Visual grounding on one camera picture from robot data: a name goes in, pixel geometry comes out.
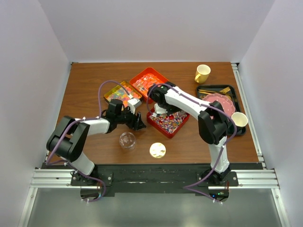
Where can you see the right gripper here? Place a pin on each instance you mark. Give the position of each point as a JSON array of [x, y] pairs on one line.
[[177, 110]]

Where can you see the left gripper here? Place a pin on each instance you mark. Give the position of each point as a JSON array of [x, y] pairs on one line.
[[136, 122]]

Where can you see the red lollipop tin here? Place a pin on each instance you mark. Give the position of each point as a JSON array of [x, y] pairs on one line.
[[168, 125]]

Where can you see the clear glass jar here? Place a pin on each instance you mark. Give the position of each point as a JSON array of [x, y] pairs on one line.
[[127, 140]]

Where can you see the black tray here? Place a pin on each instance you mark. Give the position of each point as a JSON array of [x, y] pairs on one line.
[[219, 88]]

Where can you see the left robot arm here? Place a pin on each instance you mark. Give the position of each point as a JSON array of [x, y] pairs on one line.
[[68, 139]]

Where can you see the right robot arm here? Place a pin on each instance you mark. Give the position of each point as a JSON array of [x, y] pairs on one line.
[[216, 127]]

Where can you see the orange candy tin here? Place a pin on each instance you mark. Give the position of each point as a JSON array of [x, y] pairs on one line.
[[146, 79]]

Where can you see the black gummy candy tin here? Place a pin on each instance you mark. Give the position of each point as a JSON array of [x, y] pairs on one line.
[[119, 92]]

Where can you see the gold round lid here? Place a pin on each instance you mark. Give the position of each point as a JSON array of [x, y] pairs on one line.
[[157, 150]]

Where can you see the yellow mug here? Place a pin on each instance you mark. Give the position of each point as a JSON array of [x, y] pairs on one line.
[[202, 73]]

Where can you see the pink dotted plate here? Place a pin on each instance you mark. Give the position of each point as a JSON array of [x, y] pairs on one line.
[[225, 102]]

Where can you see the gold chopsticks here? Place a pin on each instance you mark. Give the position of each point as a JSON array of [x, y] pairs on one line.
[[209, 91]]

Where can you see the gold fork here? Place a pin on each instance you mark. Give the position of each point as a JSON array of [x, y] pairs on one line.
[[226, 91]]

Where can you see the dark green cup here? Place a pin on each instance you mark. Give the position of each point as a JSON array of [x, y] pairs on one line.
[[240, 119]]

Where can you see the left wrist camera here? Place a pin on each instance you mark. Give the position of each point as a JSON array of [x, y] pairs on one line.
[[133, 103]]

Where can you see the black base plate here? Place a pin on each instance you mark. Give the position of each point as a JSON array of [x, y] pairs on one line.
[[162, 178]]

